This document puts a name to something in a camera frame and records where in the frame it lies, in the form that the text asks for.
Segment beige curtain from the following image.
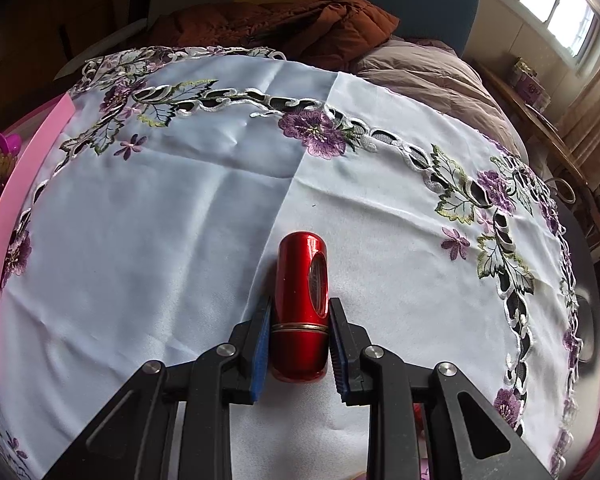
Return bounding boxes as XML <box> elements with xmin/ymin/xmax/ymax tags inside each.
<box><xmin>555</xmin><ymin>25</ymin><xmax>600</xmax><ymax>161</ymax></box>

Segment magenta hat-shaped plastic toy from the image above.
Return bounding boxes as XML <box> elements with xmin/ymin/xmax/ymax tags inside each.
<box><xmin>0</xmin><ymin>131</ymin><xmax>23</xmax><ymax>157</ymax></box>

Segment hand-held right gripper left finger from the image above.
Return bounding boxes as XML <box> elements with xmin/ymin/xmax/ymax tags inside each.
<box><xmin>45</xmin><ymin>296</ymin><xmax>273</xmax><ymax>480</ymax></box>

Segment wooden side desk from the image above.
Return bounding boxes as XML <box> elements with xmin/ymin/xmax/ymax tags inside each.
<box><xmin>475</xmin><ymin>60</ymin><xmax>600</xmax><ymax>236</ymax></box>

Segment pink tray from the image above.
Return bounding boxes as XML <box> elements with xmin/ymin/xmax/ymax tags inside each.
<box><xmin>0</xmin><ymin>94</ymin><xmax>78</xmax><ymax>383</ymax></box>

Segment glossy red cylindrical case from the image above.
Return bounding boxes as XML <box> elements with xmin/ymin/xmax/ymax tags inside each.
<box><xmin>270</xmin><ymin>231</ymin><xmax>331</xmax><ymax>383</ymax></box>

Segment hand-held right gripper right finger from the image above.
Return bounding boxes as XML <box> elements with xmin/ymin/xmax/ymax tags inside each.
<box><xmin>328</xmin><ymin>297</ymin><xmax>556</xmax><ymax>480</ymax></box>

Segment embroidered floral tablecloth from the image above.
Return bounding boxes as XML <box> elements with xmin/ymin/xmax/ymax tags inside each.
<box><xmin>0</xmin><ymin>46</ymin><xmax>588</xmax><ymax>480</ymax></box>

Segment curled metal chair back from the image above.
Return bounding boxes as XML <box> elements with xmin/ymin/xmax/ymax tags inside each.
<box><xmin>547</xmin><ymin>175</ymin><xmax>581</xmax><ymax>206</ymax></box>

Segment pinkish grey duvet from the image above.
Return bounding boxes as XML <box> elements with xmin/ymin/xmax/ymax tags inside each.
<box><xmin>352</xmin><ymin>37</ymin><xmax>523</xmax><ymax>156</ymax></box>

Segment purple patterned box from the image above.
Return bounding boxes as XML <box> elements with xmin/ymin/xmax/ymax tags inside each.
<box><xmin>510</xmin><ymin>57</ymin><xmax>551</xmax><ymax>111</ymax></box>

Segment rust brown jacket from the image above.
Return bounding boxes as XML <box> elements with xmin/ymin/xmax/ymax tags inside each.
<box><xmin>150</xmin><ymin>0</ymin><xmax>401</xmax><ymax>73</ymax></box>

